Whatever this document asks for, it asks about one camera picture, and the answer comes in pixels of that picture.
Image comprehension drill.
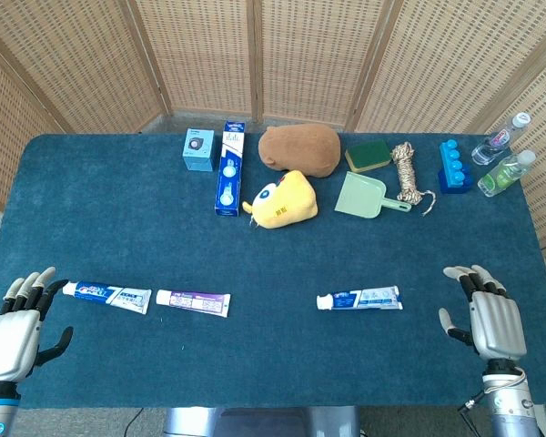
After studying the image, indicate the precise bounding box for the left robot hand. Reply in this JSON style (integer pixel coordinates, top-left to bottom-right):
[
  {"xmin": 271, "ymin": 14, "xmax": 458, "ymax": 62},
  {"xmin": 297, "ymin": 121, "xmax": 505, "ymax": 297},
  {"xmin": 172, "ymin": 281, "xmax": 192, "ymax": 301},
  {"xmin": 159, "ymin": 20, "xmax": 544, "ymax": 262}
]
[{"xmin": 0, "ymin": 266, "xmax": 75, "ymax": 388}]

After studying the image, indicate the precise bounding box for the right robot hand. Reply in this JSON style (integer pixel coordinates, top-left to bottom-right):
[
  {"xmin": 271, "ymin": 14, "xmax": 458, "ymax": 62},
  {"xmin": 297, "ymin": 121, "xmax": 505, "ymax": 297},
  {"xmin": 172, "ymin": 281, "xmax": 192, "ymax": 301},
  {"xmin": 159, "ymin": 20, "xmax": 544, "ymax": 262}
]
[{"xmin": 438, "ymin": 264, "xmax": 528, "ymax": 366}]

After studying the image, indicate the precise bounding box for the small blue white toothpaste tube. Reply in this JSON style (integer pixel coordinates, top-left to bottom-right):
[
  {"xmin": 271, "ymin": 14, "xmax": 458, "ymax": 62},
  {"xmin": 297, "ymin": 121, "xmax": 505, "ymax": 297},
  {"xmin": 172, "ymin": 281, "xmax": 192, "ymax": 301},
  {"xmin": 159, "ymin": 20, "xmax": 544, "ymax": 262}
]
[{"xmin": 316, "ymin": 285, "xmax": 404, "ymax": 312}]

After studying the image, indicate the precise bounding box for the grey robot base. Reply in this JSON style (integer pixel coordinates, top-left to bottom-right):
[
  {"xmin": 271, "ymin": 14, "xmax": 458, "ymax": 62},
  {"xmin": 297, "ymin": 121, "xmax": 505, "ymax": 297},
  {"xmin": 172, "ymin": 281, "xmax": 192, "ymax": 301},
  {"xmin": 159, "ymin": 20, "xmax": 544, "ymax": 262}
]
[{"xmin": 163, "ymin": 405, "xmax": 361, "ymax": 437}]

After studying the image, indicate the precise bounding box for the large blue white toothpaste tube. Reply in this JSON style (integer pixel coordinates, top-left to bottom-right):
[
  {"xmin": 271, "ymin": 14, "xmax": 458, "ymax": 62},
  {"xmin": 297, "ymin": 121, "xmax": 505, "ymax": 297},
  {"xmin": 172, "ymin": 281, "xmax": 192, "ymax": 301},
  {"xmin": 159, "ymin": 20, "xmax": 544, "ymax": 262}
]
[{"xmin": 62, "ymin": 280, "xmax": 153, "ymax": 316}]

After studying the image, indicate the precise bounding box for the purple white toothpaste tube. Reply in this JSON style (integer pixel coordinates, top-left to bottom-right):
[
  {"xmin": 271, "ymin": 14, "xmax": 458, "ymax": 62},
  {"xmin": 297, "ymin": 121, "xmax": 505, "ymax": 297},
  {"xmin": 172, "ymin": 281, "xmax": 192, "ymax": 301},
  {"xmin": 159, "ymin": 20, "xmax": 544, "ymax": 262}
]
[{"xmin": 156, "ymin": 289, "xmax": 232, "ymax": 319}]

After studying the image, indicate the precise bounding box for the long blue toothpaste carton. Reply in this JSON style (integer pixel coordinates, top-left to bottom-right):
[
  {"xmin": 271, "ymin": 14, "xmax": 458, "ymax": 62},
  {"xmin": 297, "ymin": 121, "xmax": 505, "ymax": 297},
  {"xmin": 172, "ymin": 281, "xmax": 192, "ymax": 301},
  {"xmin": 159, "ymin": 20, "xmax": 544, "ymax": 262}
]
[{"xmin": 214, "ymin": 120, "xmax": 248, "ymax": 218}]

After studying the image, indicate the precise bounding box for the green liquid clear bottle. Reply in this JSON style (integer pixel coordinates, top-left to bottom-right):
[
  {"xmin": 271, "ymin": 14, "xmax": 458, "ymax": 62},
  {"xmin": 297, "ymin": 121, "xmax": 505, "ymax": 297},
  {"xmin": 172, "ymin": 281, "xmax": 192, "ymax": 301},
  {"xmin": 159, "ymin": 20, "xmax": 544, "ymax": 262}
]
[{"xmin": 477, "ymin": 149, "xmax": 538, "ymax": 198}]

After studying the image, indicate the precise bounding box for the blue toy building block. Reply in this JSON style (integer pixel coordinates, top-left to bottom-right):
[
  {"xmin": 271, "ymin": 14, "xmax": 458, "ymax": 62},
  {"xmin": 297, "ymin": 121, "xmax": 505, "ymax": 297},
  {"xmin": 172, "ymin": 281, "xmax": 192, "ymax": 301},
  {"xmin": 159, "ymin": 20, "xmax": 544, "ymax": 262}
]
[{"xmin": 438, "ymin": 139, "xmax": 475, "ymax": 195}]

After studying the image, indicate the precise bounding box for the clear water bottle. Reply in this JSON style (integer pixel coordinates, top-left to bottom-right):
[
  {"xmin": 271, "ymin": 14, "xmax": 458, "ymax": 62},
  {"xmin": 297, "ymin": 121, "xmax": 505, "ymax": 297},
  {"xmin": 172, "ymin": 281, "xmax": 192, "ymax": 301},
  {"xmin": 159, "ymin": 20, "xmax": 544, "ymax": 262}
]
[{"xmin": 470, "ymin": 111, "xmax": 532, "ymax": 167}]

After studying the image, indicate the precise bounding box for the light green dustpan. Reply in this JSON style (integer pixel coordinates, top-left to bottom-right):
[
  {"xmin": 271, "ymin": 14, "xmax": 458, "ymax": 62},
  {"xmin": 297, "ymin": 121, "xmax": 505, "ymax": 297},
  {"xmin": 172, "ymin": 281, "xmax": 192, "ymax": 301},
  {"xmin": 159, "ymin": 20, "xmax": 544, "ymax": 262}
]
[{"xmin": 334, "ymin": 171, "xmax": 413, "ymax": 221}]

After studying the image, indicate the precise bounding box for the green yellow sponge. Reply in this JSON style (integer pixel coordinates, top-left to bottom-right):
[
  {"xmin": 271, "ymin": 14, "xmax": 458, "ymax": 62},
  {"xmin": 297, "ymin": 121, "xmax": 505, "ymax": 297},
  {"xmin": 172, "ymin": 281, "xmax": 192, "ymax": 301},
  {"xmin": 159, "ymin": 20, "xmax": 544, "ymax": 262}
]
[{"xmin": 344, "ymin": 139, "xmax": 392, "ymax": 173}]

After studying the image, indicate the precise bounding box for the blue carpet table cover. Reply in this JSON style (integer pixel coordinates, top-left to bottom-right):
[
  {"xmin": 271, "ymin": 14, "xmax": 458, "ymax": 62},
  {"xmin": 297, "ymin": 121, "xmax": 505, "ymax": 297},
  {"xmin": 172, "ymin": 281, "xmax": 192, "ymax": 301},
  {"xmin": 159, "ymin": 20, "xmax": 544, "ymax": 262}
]
[{"xmin": 0, "ymin": 132, "xmax": 546, "ymax": 410}]

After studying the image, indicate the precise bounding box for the yellow plush toy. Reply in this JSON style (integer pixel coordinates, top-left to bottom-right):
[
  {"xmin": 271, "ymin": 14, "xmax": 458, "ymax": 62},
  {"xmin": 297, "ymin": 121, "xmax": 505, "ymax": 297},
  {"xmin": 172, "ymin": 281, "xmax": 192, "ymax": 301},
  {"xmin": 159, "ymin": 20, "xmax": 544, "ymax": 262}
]
[{"xmin": 241, "ymin": 169, "xmax": 319, "ymax": 230}]

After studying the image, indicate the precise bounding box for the brown plush toy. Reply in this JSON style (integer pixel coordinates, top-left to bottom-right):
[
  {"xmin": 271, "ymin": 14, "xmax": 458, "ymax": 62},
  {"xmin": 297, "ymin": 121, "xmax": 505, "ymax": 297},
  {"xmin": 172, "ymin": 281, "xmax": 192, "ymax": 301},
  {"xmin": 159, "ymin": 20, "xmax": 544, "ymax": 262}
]
[{"xmin": 258, "ymin": 123, "xmax": 342, "ymax": 178}]

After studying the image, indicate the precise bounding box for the light blue small carton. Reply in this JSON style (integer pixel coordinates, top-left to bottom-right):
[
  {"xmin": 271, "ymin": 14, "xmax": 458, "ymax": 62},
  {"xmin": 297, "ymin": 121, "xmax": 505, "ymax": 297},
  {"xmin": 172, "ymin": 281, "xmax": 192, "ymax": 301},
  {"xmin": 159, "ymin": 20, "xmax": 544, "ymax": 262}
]
[{"xmin": 182, "ymin": 127, "xmax": 216, "ymax": 173}]

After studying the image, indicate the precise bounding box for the bamboo folding screen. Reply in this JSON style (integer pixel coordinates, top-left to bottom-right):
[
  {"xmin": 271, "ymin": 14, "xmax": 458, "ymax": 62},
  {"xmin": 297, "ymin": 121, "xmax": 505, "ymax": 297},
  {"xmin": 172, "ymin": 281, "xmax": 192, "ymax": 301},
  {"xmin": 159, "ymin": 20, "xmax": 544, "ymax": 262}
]
[{"xmin": 0, "ymin": 0, "xmax": 546, "ymax": 320}]

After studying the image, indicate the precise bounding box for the right arm wrist cable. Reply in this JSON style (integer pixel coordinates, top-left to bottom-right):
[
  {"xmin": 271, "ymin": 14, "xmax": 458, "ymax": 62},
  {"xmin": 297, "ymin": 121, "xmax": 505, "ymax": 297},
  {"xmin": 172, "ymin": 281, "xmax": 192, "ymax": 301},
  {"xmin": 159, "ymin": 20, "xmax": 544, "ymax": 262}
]
[{"xmin": 458, "ymin": 367, "xmax": 528, "ymax": 437}]

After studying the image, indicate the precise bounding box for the black floor cable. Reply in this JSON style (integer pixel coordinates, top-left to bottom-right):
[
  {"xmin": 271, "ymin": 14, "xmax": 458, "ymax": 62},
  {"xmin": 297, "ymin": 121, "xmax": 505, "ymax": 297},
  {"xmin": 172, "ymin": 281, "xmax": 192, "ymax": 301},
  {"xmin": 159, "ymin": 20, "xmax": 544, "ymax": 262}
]
[{"xmin": 124, "ymin": 407, "xmax": 146, "ymax": 437}]

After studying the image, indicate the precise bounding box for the beige rope bundle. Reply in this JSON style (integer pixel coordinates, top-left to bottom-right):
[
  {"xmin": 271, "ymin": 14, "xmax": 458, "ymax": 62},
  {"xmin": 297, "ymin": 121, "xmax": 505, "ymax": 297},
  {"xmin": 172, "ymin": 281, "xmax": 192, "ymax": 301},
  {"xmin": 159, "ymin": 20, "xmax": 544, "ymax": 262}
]
[{"xmin": 390, "ymin": 141, "xmax": 438, "ymax": 217}]

